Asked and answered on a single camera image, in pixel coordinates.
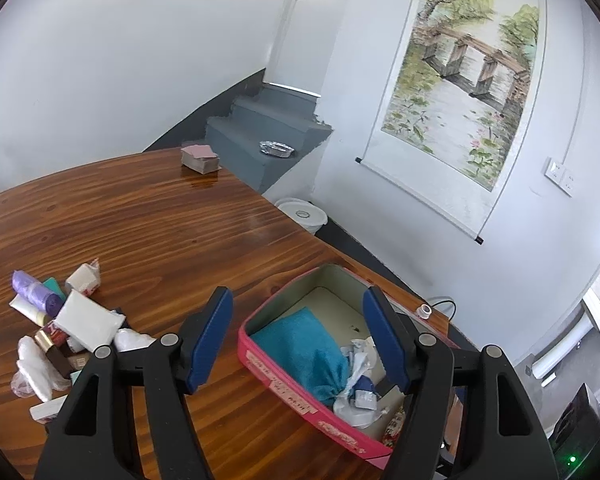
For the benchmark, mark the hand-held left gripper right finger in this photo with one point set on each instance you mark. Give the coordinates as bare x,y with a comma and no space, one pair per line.
385,340

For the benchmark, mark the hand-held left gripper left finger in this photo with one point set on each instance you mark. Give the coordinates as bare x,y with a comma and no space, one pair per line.
212,340

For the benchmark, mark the pink storage box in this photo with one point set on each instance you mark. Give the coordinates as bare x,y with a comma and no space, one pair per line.
280,380

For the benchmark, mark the white plastic bag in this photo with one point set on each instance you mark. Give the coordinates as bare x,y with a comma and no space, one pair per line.
30,365
130,340

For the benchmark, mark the white wipes pack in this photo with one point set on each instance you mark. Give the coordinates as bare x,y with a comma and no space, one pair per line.
87,320

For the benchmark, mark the rose gold cosmetic tube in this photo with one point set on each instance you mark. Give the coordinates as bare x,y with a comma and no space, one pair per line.
60,360

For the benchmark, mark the red snack container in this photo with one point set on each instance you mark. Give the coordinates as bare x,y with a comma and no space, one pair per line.
55,332

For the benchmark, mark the purple garbage bag roll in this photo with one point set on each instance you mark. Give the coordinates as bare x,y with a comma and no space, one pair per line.
32,290

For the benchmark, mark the white cream tube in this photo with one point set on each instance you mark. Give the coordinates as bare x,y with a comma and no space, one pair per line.
22,305

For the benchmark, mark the wooden desktop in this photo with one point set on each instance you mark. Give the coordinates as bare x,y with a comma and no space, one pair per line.
155,220

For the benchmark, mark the crumpled white wrapper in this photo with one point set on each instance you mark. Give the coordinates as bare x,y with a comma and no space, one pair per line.
355,365

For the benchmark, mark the small white bottle cap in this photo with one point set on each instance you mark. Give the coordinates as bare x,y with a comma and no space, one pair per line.
424,311

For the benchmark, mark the teal cloth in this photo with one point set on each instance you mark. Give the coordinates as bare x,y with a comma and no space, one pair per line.
300,345

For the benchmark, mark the red printed packet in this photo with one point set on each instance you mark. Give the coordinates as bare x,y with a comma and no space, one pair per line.
392,427

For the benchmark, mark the white furniture piece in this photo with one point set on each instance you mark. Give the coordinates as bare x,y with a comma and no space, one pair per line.
597,310

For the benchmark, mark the small white tissue packet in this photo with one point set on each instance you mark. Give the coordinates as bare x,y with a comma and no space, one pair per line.
82,277

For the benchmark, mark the white bucket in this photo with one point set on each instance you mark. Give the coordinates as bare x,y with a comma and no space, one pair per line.
302,212

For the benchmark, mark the small teal box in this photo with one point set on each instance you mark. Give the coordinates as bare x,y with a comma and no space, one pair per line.
55,286

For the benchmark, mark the deck of cards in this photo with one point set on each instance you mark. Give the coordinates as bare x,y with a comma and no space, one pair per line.
200,160

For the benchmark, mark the foil ashtray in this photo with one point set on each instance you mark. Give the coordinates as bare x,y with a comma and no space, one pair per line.
276,149

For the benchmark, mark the grey staircase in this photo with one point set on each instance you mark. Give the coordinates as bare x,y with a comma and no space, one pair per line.
240,130

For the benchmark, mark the landscape scroll painting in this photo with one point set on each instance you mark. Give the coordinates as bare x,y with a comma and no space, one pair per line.
460,60

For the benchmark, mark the white wall socket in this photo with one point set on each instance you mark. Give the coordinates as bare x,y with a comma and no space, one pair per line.
560,176

